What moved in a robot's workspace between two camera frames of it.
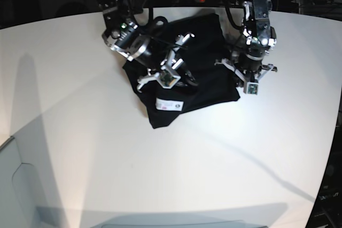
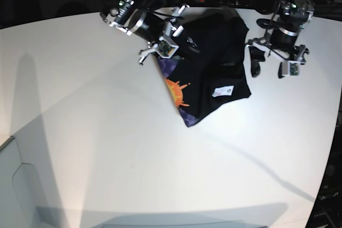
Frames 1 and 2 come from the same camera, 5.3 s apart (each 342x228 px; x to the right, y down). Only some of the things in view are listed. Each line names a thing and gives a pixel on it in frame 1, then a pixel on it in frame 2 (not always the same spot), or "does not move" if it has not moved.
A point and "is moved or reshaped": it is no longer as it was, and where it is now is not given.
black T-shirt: [203, 54] is moved or reshaped
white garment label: [175, 105] → [223, 91]
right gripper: [251, 84] → [255, 51]
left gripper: [168, 76] → [165, 46]
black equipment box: [327, 212] does not move
